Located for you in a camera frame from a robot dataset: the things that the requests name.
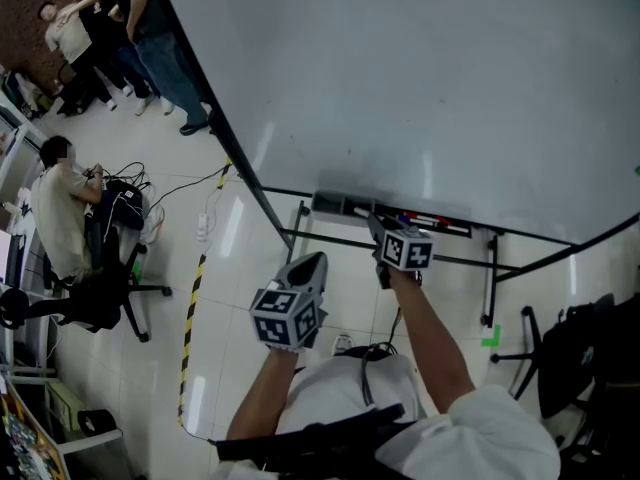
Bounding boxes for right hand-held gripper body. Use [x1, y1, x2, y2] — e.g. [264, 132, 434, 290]
[372, 225, 435, 290]

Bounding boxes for black office chair with bag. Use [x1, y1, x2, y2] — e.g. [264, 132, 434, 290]
[489, 291, 640, 480]

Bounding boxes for dark jacket white stripes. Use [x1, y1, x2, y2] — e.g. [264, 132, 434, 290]
[90, 178, 147, 233]

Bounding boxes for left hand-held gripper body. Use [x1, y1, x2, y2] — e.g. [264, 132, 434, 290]
[248, 251, 330, 354]

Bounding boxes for yellow black hazard tape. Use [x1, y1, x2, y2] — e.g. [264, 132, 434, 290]
[176, 156, 234, 427]

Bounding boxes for person's right forearm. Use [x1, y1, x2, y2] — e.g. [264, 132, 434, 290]
[388, 269, 476, 415]

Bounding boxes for white shelf cart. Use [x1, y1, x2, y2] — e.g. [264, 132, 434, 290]
[0, 362, 125, 480]

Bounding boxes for person's white shirt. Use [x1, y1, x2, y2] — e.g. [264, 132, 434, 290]
[209, 352, 562, 480]

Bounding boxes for person's left forearm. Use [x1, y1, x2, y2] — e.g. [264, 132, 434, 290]
[225, 348, 301, 442]

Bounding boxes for computer monitor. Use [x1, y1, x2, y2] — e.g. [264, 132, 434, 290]
[0, 228, 27, 289]

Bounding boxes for black marker tray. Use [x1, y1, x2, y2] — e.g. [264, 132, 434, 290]
[310, 190, 474, 240]

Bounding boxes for person's white shoe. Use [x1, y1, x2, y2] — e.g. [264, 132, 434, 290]
[331, 333, 357, 357]

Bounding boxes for large whiteboard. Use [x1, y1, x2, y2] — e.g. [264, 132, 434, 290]
[153, 0, 640, 247]

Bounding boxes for white desk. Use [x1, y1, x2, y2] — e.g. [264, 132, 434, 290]
[0, 87, 49, 229]

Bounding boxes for black strap harness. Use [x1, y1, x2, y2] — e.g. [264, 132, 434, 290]
[208, 401, 407, 474]

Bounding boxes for black whiteboard stand frame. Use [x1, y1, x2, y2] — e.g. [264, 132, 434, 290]
[207, 110, 640, 329]

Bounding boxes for black floor cable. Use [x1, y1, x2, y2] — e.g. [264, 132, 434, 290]
[99, 160, 234, 219]

